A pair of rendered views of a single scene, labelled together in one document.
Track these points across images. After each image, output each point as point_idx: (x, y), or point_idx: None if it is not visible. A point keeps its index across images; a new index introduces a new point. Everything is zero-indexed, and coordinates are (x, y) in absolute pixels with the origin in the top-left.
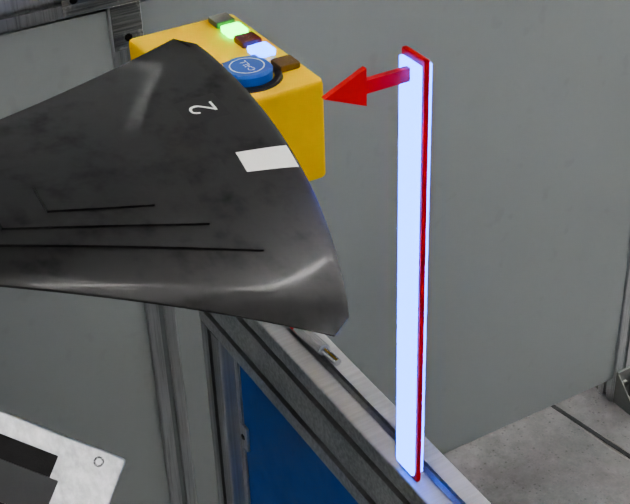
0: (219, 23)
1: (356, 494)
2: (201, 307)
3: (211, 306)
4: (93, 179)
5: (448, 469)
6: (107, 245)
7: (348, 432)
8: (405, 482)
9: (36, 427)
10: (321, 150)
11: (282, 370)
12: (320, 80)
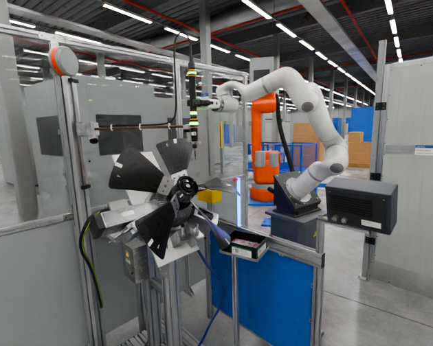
0: None
1: None
2: (229, 192)
3: (230, 192)
4: (216, 185)
5: (243, 226)
6: (220, 188)
7: (230, 226)
8: (239, 227)
9: (210, 211)
10: (221, 197)
11: (219, 224)
12: None
